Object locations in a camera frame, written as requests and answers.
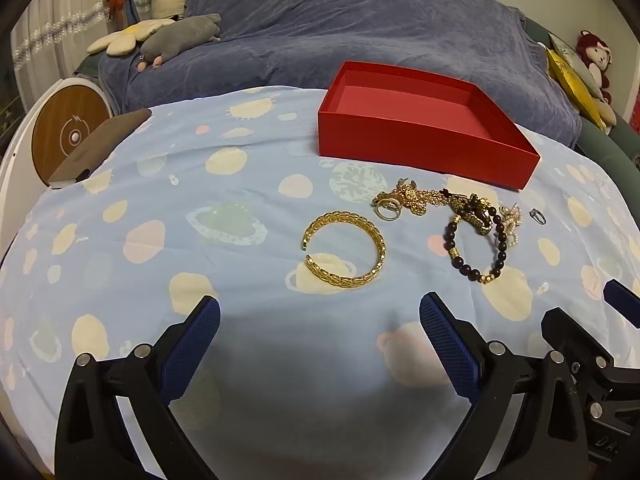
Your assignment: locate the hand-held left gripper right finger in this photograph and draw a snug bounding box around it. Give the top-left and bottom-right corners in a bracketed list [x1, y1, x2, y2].
[419, 291, 588, 480]

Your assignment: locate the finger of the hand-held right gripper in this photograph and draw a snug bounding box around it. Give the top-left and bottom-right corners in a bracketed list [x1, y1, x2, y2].
[541, 308, 621, 370]
[602, 279, 640, 332]

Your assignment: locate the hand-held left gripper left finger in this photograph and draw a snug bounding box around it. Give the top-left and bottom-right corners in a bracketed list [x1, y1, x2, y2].
[54, 295, 222, 480]

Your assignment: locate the black bead bracelet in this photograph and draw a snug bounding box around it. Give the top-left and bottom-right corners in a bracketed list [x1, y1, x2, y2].
[444, 205, 510, 284]

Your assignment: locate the pearl brooch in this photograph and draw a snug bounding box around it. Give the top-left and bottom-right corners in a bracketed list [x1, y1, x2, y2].
[492, 202, 523, 247]

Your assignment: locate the gold link bangle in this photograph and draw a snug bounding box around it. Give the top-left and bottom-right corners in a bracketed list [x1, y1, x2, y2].
[301, 211, 387, 289]

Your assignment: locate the red cardboard box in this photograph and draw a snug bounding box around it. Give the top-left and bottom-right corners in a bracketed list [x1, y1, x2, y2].
[317, 61, 542, 191]

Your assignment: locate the blue planet-print sheet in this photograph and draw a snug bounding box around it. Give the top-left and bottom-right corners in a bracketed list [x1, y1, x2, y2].
[0, 85, 640, 480]

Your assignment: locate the brown flat case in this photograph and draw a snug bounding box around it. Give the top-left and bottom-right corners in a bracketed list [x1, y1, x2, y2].
[46, 108, 152, 188]

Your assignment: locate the gold pillow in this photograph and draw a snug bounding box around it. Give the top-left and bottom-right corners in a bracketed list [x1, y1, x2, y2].
[545, 47, 608, 131]

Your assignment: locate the red monkey plush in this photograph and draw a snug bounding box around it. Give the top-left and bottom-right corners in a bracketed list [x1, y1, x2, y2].
[575, 30, 617, 121]

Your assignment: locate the silver pillow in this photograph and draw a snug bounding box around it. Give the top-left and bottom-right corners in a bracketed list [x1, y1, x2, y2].
[547, 32, 606, 101]

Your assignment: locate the white table with wooden disc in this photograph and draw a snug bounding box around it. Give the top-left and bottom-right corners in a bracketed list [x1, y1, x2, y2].
[0, 77, 113, 221]

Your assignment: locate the grey plush toy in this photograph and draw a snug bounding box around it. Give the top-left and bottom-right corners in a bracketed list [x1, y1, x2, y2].
[136, 12, 222, 72]

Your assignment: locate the cream flower cushion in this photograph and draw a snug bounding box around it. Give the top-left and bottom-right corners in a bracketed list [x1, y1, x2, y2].
[87, 19, 173, 57]

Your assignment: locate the white sheer curtain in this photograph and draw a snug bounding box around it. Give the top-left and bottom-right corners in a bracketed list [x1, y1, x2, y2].
[10, 0, 151, 111]

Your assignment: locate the purple-blue blanket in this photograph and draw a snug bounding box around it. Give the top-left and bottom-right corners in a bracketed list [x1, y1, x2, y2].
[97, 0, 583, 148]

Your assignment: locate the green upholstered bed frame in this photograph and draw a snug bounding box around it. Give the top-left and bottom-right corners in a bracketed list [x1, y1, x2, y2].
[520, 15, 640, 181]

